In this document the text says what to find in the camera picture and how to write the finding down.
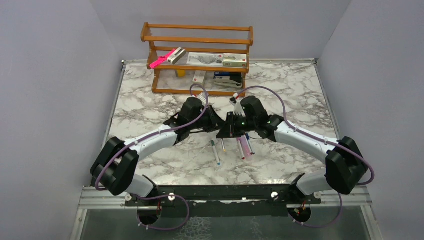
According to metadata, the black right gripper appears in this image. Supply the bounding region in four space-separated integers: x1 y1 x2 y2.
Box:
217 111 257 139

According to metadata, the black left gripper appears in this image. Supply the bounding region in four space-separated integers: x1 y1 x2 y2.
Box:
189 105 225 133

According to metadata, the teal cap white marker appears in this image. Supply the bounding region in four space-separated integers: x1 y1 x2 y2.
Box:
210 140 221 166

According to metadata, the green cap white marker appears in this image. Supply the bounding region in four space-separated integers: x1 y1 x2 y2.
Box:
220 138 227 152

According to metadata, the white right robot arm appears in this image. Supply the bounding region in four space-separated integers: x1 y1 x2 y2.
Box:
216 96 369 204

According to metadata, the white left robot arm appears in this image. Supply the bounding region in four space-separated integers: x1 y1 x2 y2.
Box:
90 97 225 206

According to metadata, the pink highlighter pen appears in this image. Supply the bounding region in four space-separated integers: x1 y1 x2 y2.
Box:
240 136 253 162

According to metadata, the blue cap white marker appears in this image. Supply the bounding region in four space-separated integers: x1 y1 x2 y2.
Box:
245 133 256 155

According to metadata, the pink cap white marker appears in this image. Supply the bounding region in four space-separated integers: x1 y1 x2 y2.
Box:
236 137 246 160

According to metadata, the black grey stapler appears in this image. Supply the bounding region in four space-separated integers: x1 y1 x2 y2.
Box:
213 71 243 89

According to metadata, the small white red box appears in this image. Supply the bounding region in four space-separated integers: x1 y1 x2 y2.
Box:
192 70 206 85

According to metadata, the yellow small block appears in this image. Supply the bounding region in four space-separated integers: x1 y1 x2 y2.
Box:
175 69 186 78

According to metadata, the wooden two-tier shelf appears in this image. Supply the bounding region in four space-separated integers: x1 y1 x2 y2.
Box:
140 22 254 96

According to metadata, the green white staples box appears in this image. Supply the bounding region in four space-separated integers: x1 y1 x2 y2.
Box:
222 53 248 68

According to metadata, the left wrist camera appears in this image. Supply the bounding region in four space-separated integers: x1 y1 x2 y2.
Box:
197 92 207 105

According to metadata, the black front mounting rail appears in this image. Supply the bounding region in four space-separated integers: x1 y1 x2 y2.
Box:
125 184 322 218

